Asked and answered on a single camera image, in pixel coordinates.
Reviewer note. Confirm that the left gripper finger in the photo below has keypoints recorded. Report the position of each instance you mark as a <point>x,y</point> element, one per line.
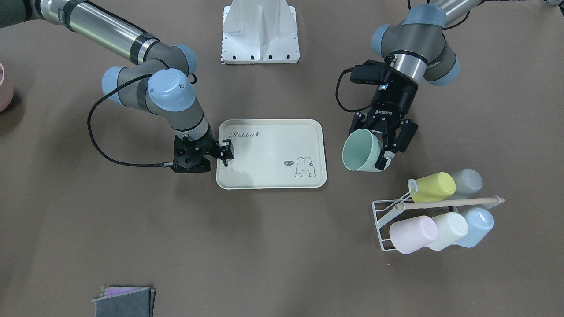
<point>398,139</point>
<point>371,121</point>

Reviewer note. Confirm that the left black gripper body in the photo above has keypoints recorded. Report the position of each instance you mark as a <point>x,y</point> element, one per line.
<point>393,99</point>

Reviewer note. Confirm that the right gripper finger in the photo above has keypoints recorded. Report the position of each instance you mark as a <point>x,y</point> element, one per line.
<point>225,156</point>
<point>225,145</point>

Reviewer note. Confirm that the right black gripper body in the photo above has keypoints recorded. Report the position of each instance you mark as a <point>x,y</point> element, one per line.
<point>225,149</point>

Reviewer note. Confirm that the green cup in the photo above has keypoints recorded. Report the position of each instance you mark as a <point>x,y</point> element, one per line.
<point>361,151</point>

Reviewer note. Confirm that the cream rabbit tray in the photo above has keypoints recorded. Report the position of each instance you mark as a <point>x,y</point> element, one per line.
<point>273,154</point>

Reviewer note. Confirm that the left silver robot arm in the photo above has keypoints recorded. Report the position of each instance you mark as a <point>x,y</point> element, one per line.
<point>414,50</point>

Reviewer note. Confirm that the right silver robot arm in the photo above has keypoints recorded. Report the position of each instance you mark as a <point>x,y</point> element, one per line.
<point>158,82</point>

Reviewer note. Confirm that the yellow cup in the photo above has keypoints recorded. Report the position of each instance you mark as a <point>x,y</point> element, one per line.
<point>435,187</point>

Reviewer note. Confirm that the grey cup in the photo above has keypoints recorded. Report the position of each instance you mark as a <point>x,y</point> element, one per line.
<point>468,182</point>

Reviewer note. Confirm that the pink cup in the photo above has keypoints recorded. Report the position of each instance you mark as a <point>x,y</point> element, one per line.
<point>412,234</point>

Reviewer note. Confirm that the cream white cup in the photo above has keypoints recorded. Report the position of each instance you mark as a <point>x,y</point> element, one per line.
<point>451,226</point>

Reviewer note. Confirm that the light blue cup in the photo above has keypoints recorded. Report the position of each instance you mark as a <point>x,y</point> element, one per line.
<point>480,222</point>

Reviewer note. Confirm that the folded grey cloth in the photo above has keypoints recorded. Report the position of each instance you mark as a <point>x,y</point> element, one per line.
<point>125,302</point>

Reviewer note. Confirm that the pink bowl with ice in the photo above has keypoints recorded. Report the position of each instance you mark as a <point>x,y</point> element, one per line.
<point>6,89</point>

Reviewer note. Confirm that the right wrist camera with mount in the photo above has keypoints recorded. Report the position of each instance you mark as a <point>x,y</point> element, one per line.
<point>186,161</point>

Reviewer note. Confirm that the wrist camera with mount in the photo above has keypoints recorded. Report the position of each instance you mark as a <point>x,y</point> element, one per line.
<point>370,74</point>
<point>186,161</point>

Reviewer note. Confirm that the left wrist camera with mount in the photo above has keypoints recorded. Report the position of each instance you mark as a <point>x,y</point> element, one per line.
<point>370,74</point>

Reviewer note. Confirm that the white wire cup rack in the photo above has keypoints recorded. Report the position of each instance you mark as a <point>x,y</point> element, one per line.
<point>387,212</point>

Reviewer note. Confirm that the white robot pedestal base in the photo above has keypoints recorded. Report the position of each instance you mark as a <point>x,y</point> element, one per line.
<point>259,32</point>

